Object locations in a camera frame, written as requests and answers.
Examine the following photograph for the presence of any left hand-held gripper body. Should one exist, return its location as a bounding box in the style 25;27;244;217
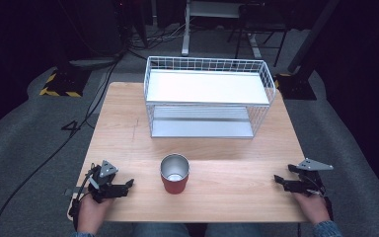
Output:
86;160;128;203

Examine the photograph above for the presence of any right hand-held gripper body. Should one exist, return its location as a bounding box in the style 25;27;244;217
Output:
283;158;335;198

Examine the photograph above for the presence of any red metal cup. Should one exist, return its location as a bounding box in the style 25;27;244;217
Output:
159;153;190;196

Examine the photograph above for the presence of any white wire shelf rack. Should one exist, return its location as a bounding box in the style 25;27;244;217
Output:
143;55;277;139

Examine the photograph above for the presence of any person's right hand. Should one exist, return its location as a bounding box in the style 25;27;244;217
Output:
292;191;332;226

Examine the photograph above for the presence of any person's left hand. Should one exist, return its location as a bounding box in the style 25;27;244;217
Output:
76;195;115;235

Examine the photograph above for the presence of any black stand base striped edge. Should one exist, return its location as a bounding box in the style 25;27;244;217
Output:
38;66;92;99

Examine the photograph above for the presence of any black chair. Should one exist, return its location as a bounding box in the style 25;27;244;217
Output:
226;2;292;68

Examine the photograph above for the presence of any white metal stand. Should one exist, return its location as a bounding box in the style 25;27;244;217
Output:
181;0;264;60

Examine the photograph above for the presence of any black cable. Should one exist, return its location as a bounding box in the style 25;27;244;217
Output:
0;55;121;237

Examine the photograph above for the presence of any bundle of floor cables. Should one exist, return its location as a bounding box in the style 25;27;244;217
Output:
124;19;191;62

